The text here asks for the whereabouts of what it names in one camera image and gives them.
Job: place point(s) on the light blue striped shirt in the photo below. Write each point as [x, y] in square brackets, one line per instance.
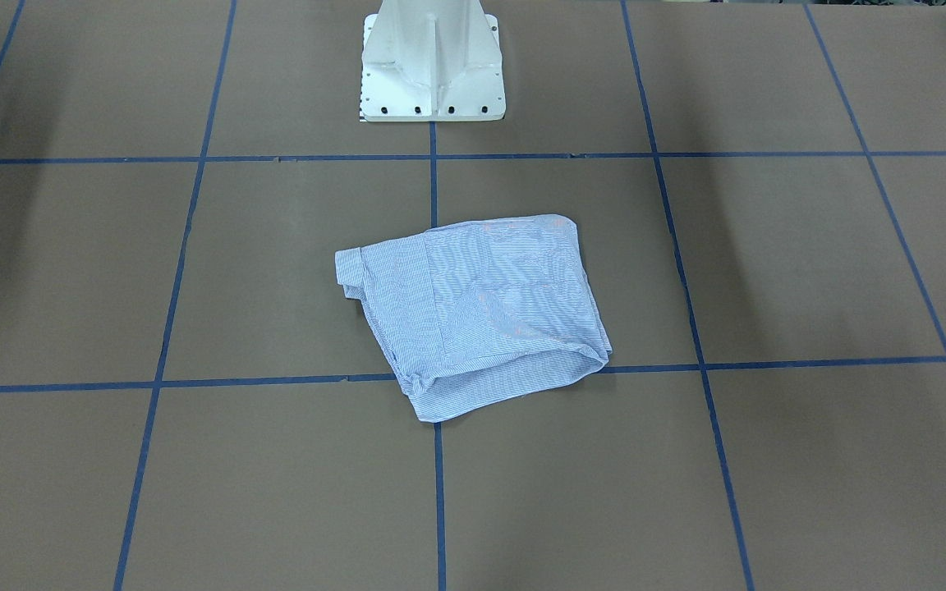
[478, 312]

